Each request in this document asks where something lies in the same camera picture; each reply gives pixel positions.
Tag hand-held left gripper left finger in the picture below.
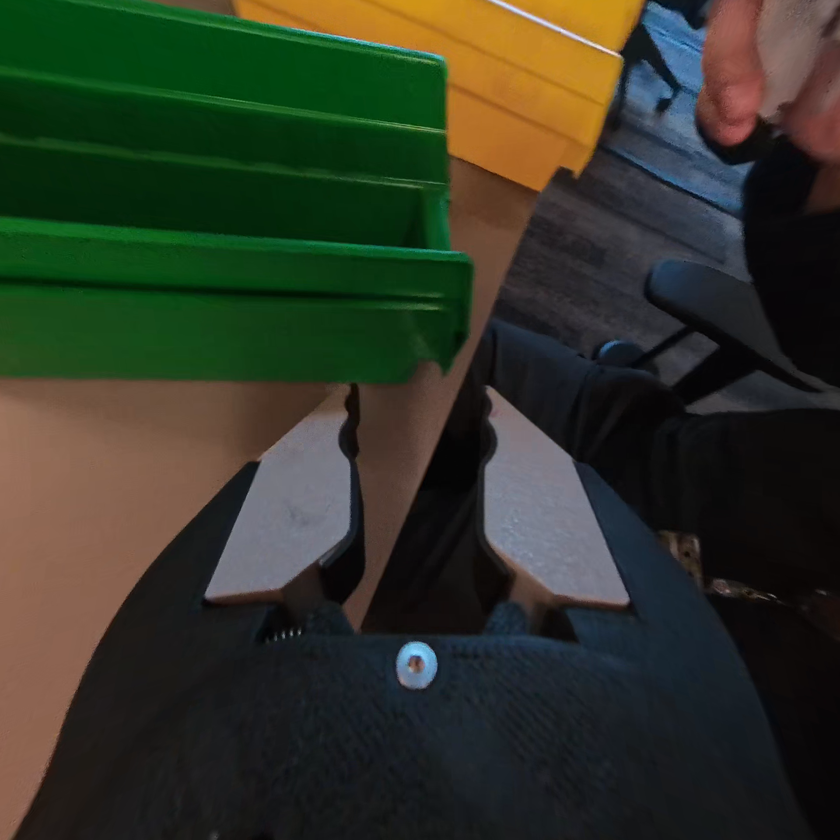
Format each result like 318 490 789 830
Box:
203 382 367 605

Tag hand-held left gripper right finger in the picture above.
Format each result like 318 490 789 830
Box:
480 386 632 609

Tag green plastic bin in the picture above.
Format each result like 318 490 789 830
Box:
0 215 475 386
0 0 454 253

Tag yellow plastic bin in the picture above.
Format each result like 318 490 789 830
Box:
505 0 647 53
233 0 624 191

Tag person's right forearm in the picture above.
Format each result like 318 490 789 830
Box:
742 141 840 395

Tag person's right hand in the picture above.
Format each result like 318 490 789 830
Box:
696 0 840 163

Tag person's dark trousers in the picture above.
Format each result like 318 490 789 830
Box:
364 320 840 631

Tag black swivel chair with armrests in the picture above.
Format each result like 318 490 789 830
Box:
594 259 828 404

